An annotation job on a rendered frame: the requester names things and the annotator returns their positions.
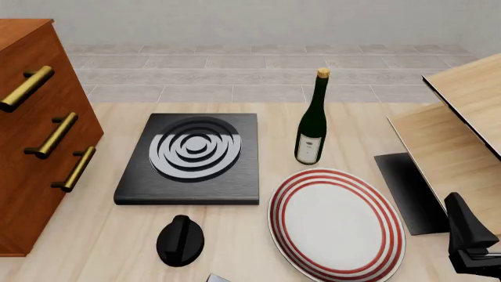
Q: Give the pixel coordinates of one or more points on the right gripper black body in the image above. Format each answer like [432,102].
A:
[475,263]

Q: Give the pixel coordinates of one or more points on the wooden cabinet with drawers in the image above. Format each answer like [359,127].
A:
[23,182]

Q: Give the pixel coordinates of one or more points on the flat black stove plate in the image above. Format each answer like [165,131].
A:
[145,182]

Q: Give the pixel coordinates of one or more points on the pale wooden rack, black base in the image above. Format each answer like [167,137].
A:
[442,141]

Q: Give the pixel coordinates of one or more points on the round black stove knob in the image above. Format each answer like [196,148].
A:
[180,243]

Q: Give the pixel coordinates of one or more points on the dark green wine bottle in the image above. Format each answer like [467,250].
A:
[312,129]

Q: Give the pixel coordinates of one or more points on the small grey flat plate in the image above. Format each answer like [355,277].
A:
[217,278]

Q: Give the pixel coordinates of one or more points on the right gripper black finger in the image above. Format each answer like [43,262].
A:
[466,223]

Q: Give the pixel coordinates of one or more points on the white plate with red rings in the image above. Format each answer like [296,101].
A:
[332,226]

